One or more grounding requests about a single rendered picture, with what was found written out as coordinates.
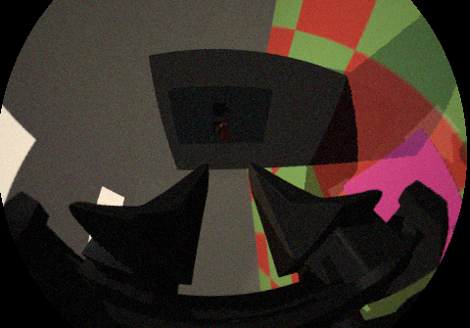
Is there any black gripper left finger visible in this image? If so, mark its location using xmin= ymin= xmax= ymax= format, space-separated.
xmin=70 ymin=164 xmax=209 ymax=285

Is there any grey panel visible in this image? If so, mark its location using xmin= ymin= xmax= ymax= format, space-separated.
xmin=149 ymin=49 xmax=348 ymax=170

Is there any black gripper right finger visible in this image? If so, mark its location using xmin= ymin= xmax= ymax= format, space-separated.
xmin=248 ymin=163 xmax=383 ymax=277

